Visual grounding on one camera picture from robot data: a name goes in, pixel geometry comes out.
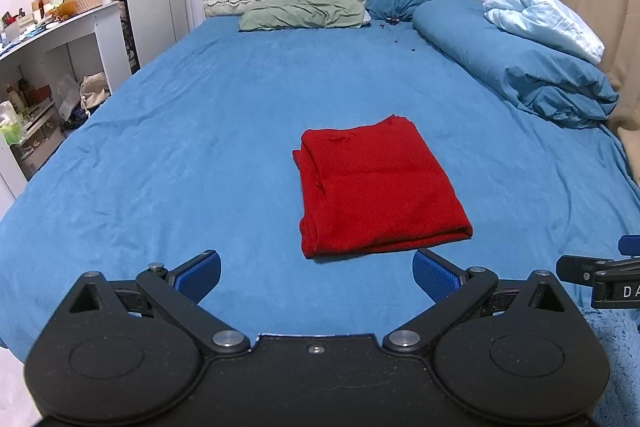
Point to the blue duvet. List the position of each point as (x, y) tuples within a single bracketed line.
[(520, 62)]

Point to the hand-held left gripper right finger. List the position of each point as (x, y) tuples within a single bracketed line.
[(435, 277)]

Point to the fluffy blue cloth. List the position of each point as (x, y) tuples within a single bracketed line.
[(617, 367)]

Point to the red knitted sweater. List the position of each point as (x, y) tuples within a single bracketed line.
[(375, 192)]

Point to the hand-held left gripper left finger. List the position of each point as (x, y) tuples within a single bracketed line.
[(200, 274)]

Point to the light blue blanket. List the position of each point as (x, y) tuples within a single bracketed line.
[(545, 19)]

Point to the green pillow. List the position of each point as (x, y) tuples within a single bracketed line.
[(305, 13)]

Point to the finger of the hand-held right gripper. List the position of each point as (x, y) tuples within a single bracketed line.
[(577, 268), (631, 244)]

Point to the white shelf desk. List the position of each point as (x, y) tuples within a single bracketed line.
[(85, 37)]

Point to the green packet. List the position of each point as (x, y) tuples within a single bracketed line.
[(10, 127)]

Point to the orange plush toy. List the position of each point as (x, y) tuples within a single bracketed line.
[(66, 8)]

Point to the beige cloth bag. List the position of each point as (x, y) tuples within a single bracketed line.
[(94, 91)]

